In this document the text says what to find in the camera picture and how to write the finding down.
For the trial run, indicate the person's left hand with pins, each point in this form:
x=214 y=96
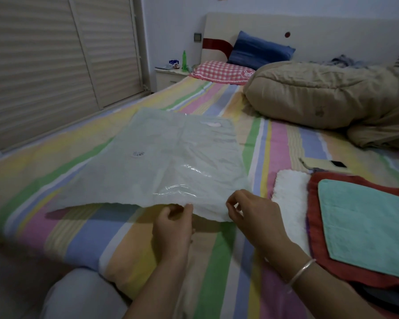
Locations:
x=173 y=234

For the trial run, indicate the person's right hand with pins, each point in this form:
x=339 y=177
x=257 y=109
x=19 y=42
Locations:
x=261 y=222

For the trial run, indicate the person's left thumb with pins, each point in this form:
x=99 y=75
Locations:
x=188 y=214

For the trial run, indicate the person's right thumb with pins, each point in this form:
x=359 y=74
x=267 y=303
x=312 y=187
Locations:
x=233 y=214

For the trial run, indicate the clear plastic vacuum storage bag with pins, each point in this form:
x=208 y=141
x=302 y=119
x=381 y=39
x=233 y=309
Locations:
x=153 y=162

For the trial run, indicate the person's left forearm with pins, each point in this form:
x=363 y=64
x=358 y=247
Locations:
x=159 y=289

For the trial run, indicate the person's right forearm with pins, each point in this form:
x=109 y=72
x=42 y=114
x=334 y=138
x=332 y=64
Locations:
x=322 y=292

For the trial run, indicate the white fluffy towel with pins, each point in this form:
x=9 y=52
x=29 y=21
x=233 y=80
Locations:
x=291 y=202

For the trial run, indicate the red towel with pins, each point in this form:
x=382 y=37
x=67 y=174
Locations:
x=314 y=229

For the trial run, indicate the phone in yellow case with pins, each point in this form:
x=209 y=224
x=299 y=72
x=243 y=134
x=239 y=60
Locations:
x=322 y=164

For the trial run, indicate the pastel striped bed sheet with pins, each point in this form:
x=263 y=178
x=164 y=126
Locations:
x=86 y=235

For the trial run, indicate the person's leg in grey trousers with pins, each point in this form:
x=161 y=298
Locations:
x=83 y=295

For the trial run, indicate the teal towel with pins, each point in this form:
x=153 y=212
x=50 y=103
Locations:
x=369 y=225

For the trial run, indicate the white nightstand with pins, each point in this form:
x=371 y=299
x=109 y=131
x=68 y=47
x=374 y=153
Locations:
x=168 y=79

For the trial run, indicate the red checked pillow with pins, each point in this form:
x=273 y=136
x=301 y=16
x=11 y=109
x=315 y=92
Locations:
x=219 y=72

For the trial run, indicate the beige quilt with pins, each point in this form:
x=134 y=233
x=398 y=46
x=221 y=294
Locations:
x=319 y=92

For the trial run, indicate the blue and white box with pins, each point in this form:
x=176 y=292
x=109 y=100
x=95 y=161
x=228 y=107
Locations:
x=174 y=63

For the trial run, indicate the green bottle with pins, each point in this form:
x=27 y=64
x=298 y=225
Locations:
x=184 y=61

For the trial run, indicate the blue pillow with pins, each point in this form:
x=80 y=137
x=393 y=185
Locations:
x=257 y=51

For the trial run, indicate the dark folded cloth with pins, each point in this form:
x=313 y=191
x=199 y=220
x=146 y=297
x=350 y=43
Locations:
x=389 y=297

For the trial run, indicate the narrow louvered wardrobe door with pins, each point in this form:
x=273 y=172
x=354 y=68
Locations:
x=109 y=46

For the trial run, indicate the grey crumpled clothing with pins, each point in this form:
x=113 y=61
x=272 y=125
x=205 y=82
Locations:
x=344 y=60

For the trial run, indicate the beige headboard with red stripe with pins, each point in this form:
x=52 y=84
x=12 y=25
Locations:
x=335 y=36

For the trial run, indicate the wide louvered wardrobe door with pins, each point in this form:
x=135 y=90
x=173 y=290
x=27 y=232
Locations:
x=33 y=63

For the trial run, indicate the wall switch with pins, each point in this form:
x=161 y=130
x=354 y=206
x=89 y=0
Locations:
x=198 y=37

